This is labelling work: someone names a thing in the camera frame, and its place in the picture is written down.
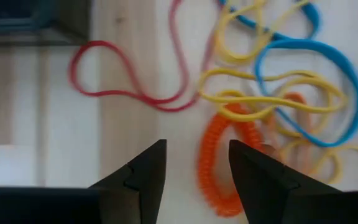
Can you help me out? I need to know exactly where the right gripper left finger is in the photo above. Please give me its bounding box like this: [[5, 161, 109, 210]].
[[88, 139, 168, 224]]

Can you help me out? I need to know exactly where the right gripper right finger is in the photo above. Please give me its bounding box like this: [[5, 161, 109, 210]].
[[228, 139, 341, 224]]

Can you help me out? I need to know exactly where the orange coil wristband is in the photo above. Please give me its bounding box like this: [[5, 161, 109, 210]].
[[196, 103, 269, 218]]

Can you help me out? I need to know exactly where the yellow rubber band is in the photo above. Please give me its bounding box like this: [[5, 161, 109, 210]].
[[277, 142, 358, 185], [214, 0, 311, 65], [198, 67, 349, 123]]

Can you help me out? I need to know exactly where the blue rubber band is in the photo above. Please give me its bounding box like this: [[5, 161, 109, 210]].
[[218, 0, 322, 42], [254, 38, 358, 148]]

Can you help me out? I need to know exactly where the red rubber band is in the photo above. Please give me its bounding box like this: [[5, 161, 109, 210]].
[[68, 0, 219, 113]]

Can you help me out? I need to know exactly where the black plastic basket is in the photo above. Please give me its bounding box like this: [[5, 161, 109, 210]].
[[0, 0, 92, 47]]

